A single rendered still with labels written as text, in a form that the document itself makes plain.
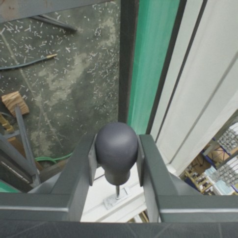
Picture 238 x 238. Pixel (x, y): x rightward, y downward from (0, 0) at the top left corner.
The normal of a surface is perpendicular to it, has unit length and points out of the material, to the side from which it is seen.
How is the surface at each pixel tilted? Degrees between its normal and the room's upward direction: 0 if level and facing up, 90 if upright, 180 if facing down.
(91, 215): 90
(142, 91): 0
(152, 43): 0
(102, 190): 90
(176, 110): 90
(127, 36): 90
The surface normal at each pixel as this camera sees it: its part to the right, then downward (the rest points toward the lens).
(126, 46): -0.87, 0.38
